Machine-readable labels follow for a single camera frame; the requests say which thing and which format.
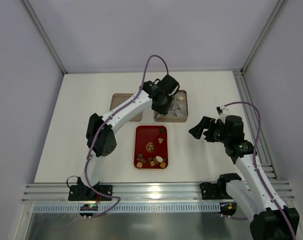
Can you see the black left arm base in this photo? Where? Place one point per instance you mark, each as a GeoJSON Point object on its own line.
{"type": "Point", "coordinates": [80, 192]}

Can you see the gold square tin box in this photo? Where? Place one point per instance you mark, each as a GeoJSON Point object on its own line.
{"type": "Point", "coordinates": [179, 112]}

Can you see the aluminium rail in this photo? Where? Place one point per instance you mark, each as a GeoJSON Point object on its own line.
{"type": "Point", "coordinates": [251, 115]}
{"type": "Point", "coordinates": [59, 192]}

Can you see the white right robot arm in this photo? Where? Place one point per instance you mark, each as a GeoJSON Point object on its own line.
{"type": "Point", "coordinates": [268, 214]}

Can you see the gold tin lid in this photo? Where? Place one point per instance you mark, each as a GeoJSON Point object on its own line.
{"type": "Point", "coordinates": [118, 99]}

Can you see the aluminium right side rail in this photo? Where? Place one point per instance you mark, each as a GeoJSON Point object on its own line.
{"type": "Point", "coordinates": [251, 115]}

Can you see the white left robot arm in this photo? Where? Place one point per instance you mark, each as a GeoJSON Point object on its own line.
{"type": "Point", "coordinates": [101, 129]}

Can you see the aluminium front rail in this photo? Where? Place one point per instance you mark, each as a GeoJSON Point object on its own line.
{"type": "Point", "coordinates": [59, 192]}

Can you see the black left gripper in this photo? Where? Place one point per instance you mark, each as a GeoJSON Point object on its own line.
{"type": "Point", "coordinates": [162, 107]}

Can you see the red rectangular tray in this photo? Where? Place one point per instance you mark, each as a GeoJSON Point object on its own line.
{"type": "Point", "coordinates": [147, 147]}

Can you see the slotted cable duct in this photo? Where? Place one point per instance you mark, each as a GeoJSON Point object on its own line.
{"type": "Point", "coordinates": [138, 207]}

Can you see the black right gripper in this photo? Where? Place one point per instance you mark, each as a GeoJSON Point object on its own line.
{"type": "Point", "coordinates": [208, 132]}

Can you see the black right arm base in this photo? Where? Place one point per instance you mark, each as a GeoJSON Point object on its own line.
{"type": "Point", "coordinates": [210, 191]}

